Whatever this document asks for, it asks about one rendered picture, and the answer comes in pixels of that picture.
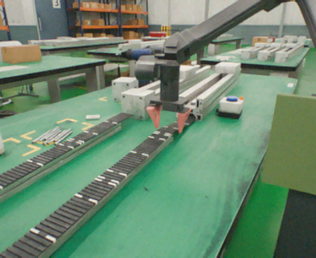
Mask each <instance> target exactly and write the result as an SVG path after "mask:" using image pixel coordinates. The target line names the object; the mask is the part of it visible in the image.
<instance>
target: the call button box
mask: <svg viewBox="0 0 316 258"><path fill-rule="evenodd" d="M243 103H244V100H239V99H237V101H229V100H227V97H224V98H223V99H222V100H221V101H220V102H219V108H216V112H218V116H220V117H227V118H231V119H239V118H240V116H241V115H242V111H243Z"/></svg>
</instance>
